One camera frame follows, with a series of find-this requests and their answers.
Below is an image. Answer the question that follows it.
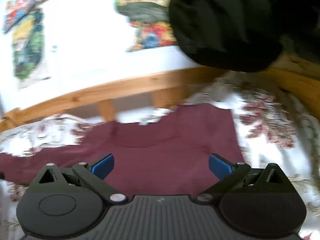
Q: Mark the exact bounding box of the maroon small shirt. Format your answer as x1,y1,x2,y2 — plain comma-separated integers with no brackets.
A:
1,103,243,196

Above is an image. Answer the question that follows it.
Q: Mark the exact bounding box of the black garment pile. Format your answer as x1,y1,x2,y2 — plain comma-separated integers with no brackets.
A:
169,0,319,73

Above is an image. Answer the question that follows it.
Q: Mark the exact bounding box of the wooden bed frame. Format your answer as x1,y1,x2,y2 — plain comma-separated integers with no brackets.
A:
1,54,319,131

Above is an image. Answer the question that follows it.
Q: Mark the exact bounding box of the colourful wall poster right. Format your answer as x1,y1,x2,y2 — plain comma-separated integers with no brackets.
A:
114,0,176,52

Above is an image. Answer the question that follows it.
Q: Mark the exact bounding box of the colourful wall poster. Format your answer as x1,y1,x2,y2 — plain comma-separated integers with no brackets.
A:
1,0,51,89
114,0,176,52

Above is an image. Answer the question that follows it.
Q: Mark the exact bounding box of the colourful wall poster left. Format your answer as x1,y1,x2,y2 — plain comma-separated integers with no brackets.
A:
1,0,51,89

